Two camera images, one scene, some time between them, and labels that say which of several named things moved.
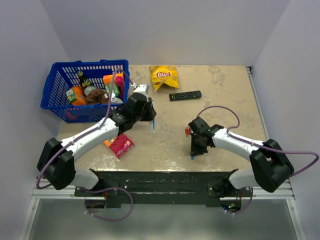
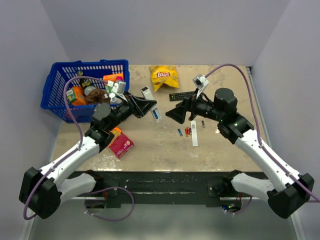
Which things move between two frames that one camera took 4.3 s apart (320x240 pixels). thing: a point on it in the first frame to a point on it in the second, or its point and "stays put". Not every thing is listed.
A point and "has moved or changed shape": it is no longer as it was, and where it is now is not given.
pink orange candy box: (119, 144) stays put
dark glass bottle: (85, 82) stays put
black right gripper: (195, 150) to (188, 104)
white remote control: (152, 125) has moved or changed shape
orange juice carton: (76, 97) stays put
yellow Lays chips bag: (167, 74) stays put
